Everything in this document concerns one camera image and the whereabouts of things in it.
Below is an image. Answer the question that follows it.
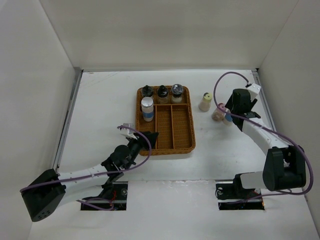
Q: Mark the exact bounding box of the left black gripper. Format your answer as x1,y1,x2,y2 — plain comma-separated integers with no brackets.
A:
124,131,158,170

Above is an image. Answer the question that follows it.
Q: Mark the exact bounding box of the silver lid blue label jar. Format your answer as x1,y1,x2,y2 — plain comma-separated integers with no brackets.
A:
223,113,233,126
141,97,154,122

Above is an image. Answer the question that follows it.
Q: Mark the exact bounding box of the black cap brown spice bottle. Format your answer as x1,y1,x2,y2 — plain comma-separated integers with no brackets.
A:
157,85,169,104

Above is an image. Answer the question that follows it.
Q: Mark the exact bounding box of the black cap white spice bottle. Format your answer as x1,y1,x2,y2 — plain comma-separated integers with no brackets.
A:
140,85,154,98

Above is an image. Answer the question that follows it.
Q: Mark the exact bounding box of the black grinder top spice bottle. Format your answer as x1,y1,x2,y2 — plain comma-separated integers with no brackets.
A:
171,84,184,104

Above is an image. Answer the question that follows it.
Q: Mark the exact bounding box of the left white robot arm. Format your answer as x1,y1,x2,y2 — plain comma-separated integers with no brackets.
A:
20,131,159,223

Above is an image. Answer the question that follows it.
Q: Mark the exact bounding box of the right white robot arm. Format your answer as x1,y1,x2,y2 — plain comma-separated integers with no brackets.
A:
225,88,306,191

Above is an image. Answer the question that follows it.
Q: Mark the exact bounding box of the brown wicker divided tray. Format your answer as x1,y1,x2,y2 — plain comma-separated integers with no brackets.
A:
135,86,196,156

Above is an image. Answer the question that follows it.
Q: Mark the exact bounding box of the pink lid spice bottle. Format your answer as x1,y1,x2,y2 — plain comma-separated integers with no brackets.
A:
211,103,226,122

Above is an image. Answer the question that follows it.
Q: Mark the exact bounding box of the yellow lid spice bottle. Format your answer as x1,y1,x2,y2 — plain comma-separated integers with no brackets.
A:
198,92,213,112

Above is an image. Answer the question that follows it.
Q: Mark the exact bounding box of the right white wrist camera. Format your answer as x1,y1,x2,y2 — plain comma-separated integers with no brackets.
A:
245,83,261,102

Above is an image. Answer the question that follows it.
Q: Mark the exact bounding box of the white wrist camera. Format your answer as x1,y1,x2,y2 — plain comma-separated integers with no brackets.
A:
118,123,137,139
245,83,261,102

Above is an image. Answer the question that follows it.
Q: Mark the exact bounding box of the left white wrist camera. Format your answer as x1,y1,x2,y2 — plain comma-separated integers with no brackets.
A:
118,123,137,139

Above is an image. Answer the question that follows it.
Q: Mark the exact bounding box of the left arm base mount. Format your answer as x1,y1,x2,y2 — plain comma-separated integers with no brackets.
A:
80,181,129,211

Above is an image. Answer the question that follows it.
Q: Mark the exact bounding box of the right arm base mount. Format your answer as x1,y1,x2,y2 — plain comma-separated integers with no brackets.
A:
215,174,265,211

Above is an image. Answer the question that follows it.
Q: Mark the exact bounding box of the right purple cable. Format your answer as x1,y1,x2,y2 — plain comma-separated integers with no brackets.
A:
213,71,315,205

